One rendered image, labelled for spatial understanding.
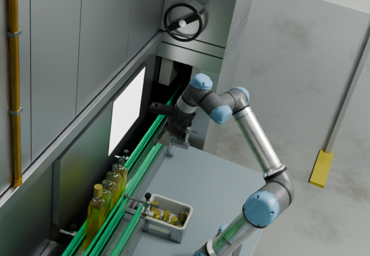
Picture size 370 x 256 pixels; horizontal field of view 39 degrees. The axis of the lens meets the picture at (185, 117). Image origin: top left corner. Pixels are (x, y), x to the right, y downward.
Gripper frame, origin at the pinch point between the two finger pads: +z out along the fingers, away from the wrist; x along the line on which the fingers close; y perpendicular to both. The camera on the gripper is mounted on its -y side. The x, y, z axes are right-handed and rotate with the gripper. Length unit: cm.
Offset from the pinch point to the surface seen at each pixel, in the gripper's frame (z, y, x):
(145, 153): 49, 0, 47
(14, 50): -40, -47, -53
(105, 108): 11.6, -25.2, 13.2
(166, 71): 32, -15, 100
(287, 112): 83, 89, 237
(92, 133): 16.4, -23.6, 0.2
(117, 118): 25.3, -20.1, 29.3
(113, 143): 38.4, -15.4, 27.0
